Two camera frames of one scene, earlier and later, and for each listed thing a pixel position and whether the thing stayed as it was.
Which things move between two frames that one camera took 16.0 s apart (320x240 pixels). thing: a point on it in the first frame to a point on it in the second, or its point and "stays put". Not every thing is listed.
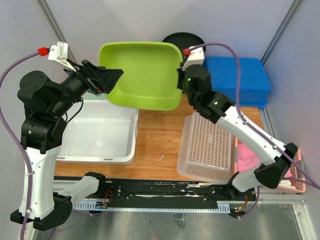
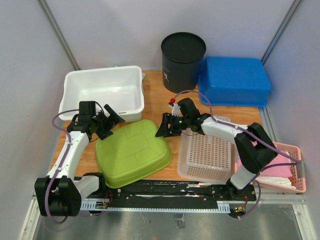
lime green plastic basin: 150,80 to 132,154
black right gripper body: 181,79 to 178,123
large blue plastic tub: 255,87 stays put
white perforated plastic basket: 206,153 stays put
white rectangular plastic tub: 100,132 to 120,88
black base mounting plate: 157,189 stays put
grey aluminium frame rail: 52,22 stays put
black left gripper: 97,78 to 112,120
